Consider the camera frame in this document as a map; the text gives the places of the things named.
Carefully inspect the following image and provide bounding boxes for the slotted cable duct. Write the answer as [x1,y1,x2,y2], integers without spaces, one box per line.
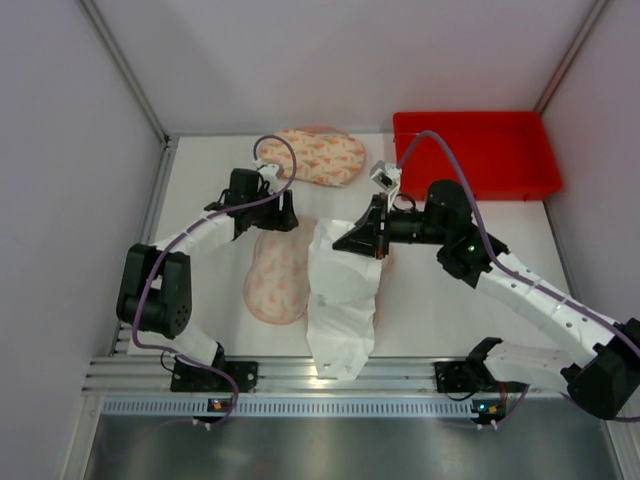
[99,397,576,417]

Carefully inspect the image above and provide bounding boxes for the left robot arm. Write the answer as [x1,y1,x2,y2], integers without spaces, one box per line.
[116,164,298,370]

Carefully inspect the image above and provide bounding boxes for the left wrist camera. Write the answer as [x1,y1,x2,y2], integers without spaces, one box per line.
[254,159,283,195]

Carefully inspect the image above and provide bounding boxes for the aluminium front rail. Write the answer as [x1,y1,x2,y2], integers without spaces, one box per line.
[82,355,626,396]

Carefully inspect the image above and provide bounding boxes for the white bras pile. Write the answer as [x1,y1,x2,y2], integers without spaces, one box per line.
[306,219,386,381]

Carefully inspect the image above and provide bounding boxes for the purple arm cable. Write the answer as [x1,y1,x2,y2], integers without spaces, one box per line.
[130,133,299,426]
[397,130,640,426]

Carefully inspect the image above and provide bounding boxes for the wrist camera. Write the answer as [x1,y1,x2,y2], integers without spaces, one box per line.
[254,159,283,195]
[369,161,402,206]

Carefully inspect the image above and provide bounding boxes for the red plastic tray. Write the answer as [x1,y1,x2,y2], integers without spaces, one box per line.
[392,111,563,201]

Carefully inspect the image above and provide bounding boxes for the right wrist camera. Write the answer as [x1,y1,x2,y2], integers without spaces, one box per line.
[369,161,402,206]

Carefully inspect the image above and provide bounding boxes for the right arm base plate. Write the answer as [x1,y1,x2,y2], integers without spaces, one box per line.
[434,360,496,394]

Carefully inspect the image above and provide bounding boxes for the floral mesh laundry bag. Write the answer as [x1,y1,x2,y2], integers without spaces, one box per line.
[275,126,366,187]

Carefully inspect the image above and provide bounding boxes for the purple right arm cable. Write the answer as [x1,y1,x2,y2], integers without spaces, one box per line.
[397,130,640,426]

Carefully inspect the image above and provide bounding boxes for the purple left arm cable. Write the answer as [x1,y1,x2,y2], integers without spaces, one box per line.
[130,133,299,426]

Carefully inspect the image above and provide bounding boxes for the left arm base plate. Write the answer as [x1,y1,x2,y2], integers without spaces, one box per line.
[170,361,259,393]

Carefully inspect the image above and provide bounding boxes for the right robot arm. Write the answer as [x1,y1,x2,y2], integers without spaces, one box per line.
[333,180,639,421]

